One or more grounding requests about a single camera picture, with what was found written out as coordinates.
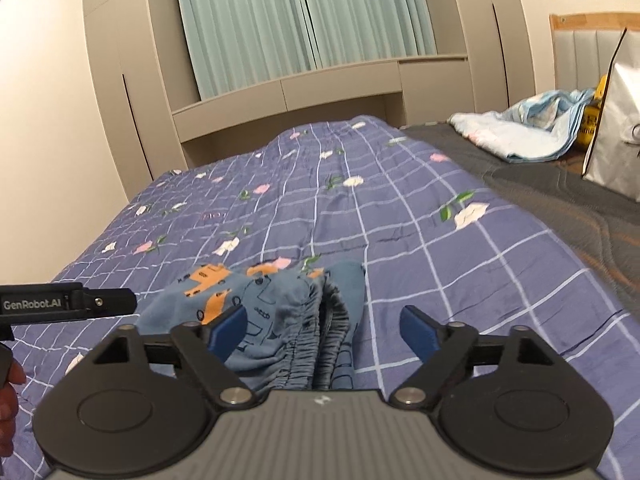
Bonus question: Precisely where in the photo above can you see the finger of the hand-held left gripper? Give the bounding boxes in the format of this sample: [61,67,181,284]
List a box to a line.
[82,288,137,316]

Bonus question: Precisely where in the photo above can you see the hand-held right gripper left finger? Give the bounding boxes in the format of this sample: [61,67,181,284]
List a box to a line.
[92,305,256,411]

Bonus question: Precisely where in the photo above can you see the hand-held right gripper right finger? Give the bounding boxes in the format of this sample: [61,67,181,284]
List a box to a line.
[387,305,551,411]

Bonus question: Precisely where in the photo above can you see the blue pants with orange print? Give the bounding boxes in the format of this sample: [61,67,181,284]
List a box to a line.
[136,260,367,393]

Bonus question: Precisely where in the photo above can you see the person's left hand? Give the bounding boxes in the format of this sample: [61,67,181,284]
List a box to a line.
[0,360,27,456]

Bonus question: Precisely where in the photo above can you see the purple checked floral bed sheet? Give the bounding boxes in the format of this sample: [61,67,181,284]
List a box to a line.
[0,115,633,480]

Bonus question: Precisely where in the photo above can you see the dark grey quilted mattress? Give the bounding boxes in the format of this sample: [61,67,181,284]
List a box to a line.
[400,121,640,311]

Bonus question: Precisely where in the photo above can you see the beige built-in cabinet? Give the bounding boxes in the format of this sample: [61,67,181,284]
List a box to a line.
[80,0,538,201]

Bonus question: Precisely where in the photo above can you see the light blue printed blanket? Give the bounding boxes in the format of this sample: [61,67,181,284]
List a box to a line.
[447,89,598,163]

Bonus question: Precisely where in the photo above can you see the yellow package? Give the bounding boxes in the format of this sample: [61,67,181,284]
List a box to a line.
[575,74,610,153]

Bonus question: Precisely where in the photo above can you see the white paper bag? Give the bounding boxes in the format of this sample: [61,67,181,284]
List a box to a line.
[581,27,640,200]

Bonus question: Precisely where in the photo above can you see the wooden padded headboard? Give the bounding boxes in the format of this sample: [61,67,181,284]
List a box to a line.
[548,11,640,96]

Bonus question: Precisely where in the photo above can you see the pale green curtain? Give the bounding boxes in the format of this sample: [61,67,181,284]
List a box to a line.
[171,0,440,102]

